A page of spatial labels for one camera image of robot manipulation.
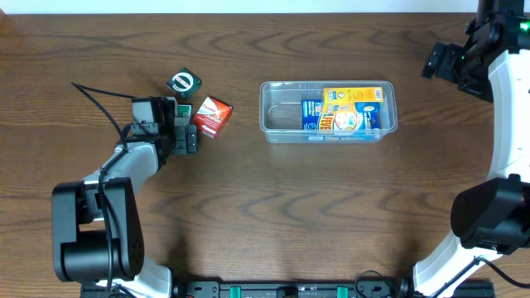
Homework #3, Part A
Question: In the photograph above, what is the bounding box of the white and green box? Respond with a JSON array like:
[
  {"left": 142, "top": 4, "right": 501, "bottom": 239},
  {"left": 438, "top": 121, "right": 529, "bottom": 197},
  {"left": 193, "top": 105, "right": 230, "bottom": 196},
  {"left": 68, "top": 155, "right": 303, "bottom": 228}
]
[{"left": 174, "top": 104, "right": 192, "bottom": 126}]

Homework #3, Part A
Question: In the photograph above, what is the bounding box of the red Panadol box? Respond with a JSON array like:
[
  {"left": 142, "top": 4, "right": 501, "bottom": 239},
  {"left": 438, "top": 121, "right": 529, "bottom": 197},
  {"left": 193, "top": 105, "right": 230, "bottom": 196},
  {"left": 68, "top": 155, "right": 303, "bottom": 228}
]
[{"left": 191, "top": 97, "right": 233, "bottom": 139}]

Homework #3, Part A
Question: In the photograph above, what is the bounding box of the dark green square box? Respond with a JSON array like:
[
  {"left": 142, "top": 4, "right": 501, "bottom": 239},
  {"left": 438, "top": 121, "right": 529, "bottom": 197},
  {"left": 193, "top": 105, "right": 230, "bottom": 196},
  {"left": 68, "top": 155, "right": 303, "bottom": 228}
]
[{"left": 166, "top": 68, "right": 202, "bottom": 100}]

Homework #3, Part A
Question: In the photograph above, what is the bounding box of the yellow cough syrup box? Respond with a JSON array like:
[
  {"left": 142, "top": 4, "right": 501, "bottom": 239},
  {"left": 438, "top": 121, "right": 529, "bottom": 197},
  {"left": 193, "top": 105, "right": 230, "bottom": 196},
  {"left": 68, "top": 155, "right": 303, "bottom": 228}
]
[{"left": 323, "top": 87, "right": 384, "bottom": 103}]

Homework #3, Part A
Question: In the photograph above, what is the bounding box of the clear plastic container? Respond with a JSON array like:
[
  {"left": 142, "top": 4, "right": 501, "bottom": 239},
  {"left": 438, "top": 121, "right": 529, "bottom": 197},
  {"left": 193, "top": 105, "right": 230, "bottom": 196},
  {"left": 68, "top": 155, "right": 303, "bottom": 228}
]
[{"left": 259, "top": 80, "right": 398, "bottom": 144}]

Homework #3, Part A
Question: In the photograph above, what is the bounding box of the blue Kool Fever box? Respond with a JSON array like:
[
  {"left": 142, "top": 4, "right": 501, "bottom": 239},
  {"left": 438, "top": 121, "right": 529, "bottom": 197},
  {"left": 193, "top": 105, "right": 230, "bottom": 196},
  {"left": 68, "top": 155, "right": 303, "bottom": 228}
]
[{"left": 301, "top": 99, "right": 381, "bottom": 140}]

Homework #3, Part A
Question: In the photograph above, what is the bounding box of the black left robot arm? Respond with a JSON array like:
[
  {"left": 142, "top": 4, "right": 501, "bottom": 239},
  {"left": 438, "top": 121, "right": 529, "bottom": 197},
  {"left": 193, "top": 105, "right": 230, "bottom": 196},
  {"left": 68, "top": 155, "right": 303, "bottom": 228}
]
[{"left": 52, "top": 97, "right": 188, "bottom": 298}]

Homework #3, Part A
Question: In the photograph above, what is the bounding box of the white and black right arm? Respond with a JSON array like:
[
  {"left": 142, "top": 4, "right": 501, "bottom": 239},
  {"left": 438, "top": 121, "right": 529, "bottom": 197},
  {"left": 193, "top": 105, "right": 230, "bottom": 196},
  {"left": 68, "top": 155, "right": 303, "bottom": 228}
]
[{"left": 399, "top": 0, "right": 529, "bottom": 297}]

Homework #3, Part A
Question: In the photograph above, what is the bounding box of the black mounting rail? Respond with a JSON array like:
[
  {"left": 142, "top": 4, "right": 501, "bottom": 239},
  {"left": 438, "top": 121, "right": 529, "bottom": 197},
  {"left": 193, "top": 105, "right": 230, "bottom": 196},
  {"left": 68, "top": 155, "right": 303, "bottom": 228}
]
[{"left": 79, "top": 277, "right": 496, "bottom": 298}]

